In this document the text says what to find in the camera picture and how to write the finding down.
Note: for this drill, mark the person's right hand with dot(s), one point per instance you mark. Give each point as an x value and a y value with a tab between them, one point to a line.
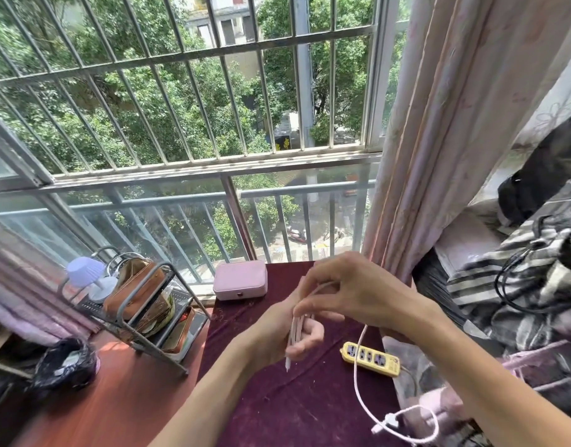
374	293

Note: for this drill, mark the person's left hand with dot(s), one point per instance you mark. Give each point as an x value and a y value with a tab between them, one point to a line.
267	337

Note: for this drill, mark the person's left fingers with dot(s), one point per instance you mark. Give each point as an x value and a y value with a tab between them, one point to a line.
309	338

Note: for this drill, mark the person's right thumb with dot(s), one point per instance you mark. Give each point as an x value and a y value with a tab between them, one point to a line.
325	310

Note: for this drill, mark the person's right forearm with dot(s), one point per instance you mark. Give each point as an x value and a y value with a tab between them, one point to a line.
490	381

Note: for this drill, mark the person's left forearm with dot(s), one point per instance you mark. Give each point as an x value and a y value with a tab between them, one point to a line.
206	395

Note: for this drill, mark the yellow power strip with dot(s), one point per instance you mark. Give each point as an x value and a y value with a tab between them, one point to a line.
370	358

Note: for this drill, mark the maroon table cloth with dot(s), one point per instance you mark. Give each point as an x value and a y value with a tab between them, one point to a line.
295	405

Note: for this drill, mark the pink jewelry box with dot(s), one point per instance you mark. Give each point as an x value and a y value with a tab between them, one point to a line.
240	280

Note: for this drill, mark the orange flat tin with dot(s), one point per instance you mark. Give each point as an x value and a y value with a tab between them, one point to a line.
183	332

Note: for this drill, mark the metal balcony railing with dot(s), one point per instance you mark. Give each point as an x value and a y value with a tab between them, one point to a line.
248	193

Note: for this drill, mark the grey metal desk rack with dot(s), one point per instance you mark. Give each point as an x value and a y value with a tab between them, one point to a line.
141	342

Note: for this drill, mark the black white striped cloth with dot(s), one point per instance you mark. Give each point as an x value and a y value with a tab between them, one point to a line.
490	269

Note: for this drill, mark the brown leather pouch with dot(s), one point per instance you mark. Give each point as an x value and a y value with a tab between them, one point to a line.
134	288

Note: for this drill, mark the pink plastic hanger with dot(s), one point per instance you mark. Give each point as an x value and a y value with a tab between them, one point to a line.
532	359

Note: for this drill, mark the small white table lamp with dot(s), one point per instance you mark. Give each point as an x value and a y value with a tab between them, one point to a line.
86	273

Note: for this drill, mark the pink window curtain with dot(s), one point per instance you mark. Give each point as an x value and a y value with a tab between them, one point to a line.
453	111
29	293

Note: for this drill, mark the bin with black bag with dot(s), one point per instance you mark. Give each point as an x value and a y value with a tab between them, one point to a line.
64	365

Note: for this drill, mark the black bag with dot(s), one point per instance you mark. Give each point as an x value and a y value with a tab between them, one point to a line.
546	172

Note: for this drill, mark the metal window grille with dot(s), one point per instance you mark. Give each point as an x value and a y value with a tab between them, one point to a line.
183	58

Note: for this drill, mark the white sheer curtain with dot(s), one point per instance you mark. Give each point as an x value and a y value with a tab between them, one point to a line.
546	107

